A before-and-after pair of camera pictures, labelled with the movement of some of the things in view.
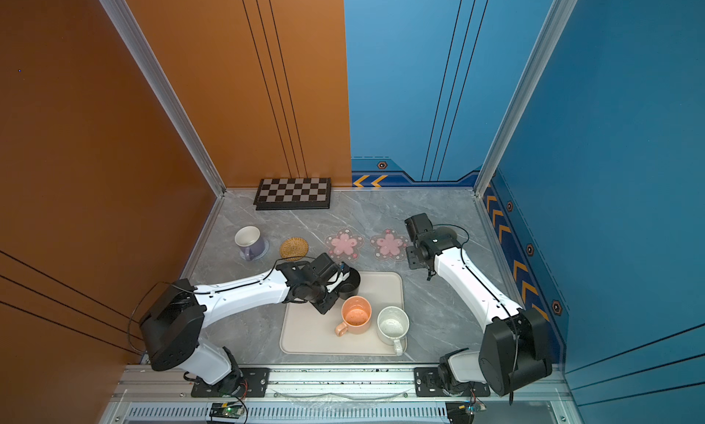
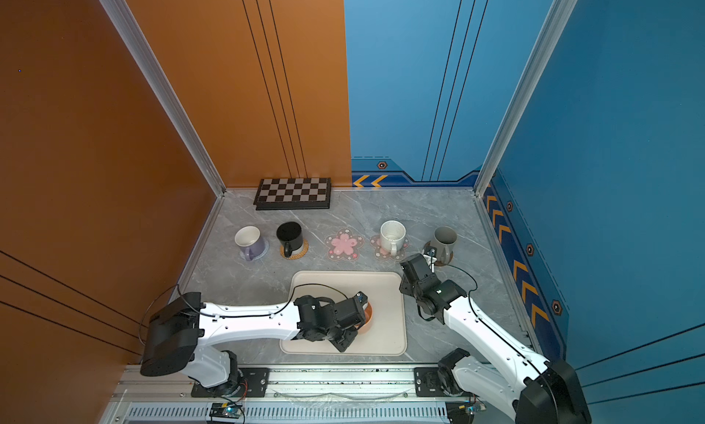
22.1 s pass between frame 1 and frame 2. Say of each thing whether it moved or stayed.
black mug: moved
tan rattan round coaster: stayed
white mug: moved
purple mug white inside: stayed
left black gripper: moved
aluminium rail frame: stayed
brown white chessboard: stayed
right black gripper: moved
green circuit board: stayed
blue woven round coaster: stayed
